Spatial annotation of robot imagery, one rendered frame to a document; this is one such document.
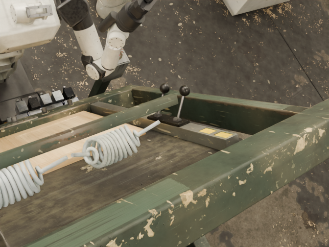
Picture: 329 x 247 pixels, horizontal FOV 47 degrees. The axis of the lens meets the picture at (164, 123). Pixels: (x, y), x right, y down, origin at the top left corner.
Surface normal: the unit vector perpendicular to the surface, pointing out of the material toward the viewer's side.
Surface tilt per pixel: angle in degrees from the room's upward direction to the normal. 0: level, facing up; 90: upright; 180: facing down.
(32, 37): 68
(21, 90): 0
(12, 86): 0
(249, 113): 90
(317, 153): 33
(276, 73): 0
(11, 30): 23
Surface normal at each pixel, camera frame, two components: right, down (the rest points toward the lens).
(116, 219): -0.18, -0.94
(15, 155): 0.56, 0.15
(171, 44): 0.37, -0.38
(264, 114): -0.81, 0.32
